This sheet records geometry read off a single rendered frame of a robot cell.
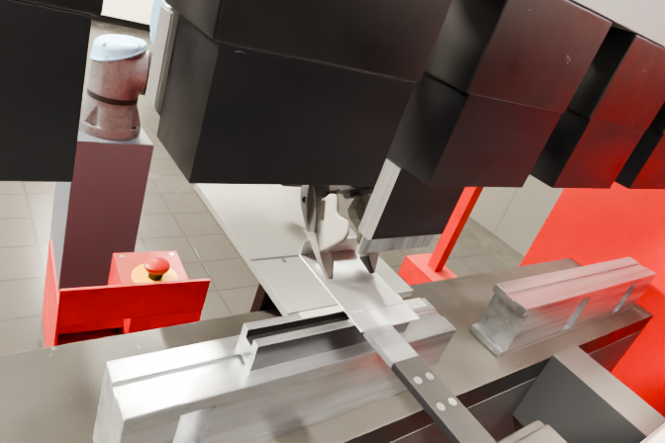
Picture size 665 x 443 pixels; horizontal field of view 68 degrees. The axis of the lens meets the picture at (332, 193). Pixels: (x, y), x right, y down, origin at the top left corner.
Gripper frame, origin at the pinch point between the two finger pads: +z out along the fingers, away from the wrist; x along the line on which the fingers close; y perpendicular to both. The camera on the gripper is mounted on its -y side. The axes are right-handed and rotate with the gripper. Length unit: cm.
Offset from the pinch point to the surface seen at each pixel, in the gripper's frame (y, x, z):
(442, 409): 14.7, -3.1, 12.8
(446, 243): -114, 161, -2
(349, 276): 0.3, 0.1, 1.2
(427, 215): 13.2, -0.1, -4.2
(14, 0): 23.7, -34.6, -12.1
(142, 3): -471, 136, -303
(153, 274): -34.6, -10.8, -1.5
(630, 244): -1, 84, 3
